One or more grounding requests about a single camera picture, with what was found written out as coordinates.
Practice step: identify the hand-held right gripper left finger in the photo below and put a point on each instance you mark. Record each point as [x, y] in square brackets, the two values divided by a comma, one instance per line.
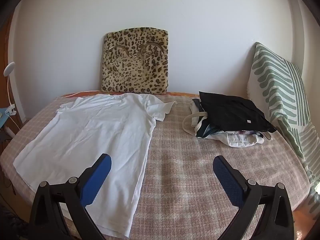
[100, 172]

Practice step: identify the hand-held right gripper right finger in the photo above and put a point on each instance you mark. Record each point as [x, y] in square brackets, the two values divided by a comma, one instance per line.
[225, 177]

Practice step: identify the white t-shirt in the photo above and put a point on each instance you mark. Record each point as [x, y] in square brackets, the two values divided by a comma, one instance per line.
[100, 130]

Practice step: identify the pink plaid blanket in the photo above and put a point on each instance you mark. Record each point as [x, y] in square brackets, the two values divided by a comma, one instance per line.
[187, 180]

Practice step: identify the white folded garment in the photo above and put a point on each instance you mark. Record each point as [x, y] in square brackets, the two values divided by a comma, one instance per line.
[237, 140]

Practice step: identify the dark teal garment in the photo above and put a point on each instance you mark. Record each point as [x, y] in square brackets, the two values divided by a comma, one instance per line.
[207, 130]

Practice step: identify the wooden cabinet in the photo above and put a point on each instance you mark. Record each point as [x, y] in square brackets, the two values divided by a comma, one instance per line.
[13, 125]

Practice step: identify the green striped white cushion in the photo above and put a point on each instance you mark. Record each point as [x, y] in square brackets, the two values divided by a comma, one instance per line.
[277, 85]

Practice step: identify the blue desk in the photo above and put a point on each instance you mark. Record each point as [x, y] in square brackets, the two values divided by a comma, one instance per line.
[3, 120]

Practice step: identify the leopard print cushion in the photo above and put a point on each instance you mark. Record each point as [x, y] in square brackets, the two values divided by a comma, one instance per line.
[135, 62]

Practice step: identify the white clip lamp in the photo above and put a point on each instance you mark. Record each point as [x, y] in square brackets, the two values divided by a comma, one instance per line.
[9, 68]

